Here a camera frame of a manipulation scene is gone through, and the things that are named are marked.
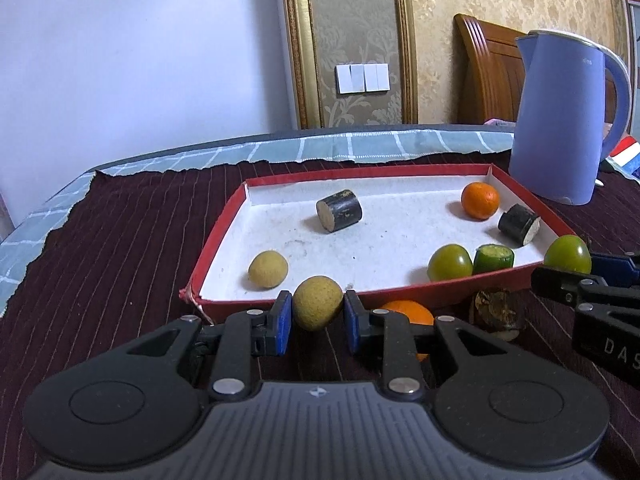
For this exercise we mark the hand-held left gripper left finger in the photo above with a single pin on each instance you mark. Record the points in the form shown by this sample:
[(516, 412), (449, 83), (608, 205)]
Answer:
[(283, 322)]

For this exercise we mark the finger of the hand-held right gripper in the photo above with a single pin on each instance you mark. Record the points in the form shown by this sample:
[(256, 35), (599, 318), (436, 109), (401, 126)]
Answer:
[(612, 267), (560, 282)]

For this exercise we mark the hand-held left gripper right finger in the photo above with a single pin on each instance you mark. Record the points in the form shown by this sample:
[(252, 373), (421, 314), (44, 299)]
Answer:
[(352, 322)]

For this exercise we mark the round green fruit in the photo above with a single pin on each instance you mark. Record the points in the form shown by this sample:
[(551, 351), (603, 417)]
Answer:
[(449, 263), (567, 254)]

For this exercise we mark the yellow-brown round fruit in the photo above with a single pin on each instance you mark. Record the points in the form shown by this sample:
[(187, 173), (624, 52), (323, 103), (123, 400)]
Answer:
[(268, 270), (317, 302)]

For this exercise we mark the green cucumber piece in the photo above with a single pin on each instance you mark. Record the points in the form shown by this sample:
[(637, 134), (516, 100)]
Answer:
[(492, 259)]

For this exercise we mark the red cardboard tray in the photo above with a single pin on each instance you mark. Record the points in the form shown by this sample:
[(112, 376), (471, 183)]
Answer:
[(380, 255)]

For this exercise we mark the large orange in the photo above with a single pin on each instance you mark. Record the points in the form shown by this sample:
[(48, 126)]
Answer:
[(406, 310)]

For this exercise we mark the brown rough stalk piece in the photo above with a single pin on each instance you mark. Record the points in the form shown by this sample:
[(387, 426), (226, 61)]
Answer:
[(496, 309)]

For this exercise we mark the red white blue striped cloth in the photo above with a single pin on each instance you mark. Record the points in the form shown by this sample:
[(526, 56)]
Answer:
[(625, 157)]

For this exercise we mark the small orange mandarin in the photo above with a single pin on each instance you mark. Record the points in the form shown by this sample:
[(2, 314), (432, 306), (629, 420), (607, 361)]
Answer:
[(480, 201)]

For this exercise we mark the blue electric kettle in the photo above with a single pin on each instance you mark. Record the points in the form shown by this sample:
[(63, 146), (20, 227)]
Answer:
[(560, 120)]

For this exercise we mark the pink cloth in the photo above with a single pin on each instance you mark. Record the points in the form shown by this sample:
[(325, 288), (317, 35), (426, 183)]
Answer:
[(500, 122)]

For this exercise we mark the dark maroon striped blanket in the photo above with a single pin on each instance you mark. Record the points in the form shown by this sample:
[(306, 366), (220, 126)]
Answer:
[(110, 270)]

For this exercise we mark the wooden headboard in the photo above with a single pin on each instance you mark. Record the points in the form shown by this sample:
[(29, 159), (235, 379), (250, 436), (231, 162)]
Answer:
[(492, 75)]

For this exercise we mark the white wall switch plate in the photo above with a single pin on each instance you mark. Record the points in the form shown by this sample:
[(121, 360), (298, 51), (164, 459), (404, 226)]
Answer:
[(377, 77), (350, 79)]

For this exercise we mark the gold framed wall panel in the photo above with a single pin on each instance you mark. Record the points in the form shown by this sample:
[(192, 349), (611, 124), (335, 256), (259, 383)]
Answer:
[(350, 25)]

